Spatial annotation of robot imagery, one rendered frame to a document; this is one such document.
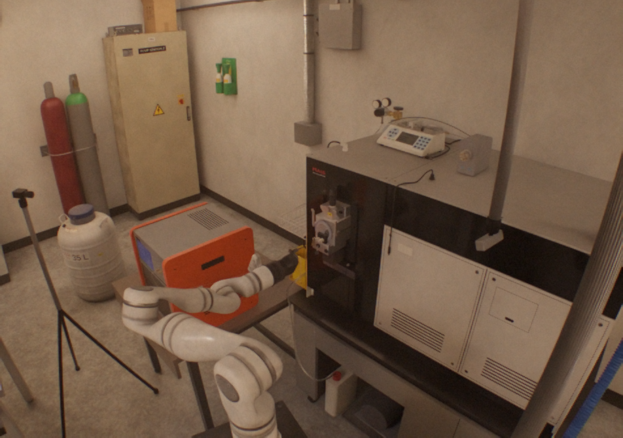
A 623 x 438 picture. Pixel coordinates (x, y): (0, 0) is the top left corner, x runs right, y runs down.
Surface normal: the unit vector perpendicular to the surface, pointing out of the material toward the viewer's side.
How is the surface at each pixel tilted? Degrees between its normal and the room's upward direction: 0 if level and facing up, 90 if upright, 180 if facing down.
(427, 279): 90
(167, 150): 90
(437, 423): 90
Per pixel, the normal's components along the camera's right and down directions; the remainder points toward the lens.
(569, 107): -0.71, 0.29
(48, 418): 0.00, -0.91
